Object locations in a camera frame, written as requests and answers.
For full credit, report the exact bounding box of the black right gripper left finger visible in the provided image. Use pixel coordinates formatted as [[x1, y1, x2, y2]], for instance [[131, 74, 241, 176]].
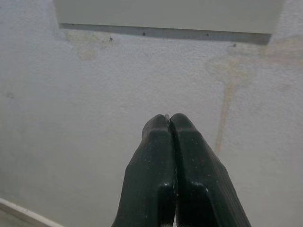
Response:
[[110, 114, 176, 227]]

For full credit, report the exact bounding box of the grey wall board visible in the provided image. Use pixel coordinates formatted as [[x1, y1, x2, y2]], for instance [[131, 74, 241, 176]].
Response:
[[54, 0, 285, 45]]

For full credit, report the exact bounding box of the grey skirting board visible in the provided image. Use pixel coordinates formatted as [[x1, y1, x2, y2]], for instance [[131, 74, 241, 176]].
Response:
[[0, 197, 66, 227]]

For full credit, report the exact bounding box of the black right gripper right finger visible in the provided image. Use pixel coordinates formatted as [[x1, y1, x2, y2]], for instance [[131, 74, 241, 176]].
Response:
[[169, 113, 253, 227]]

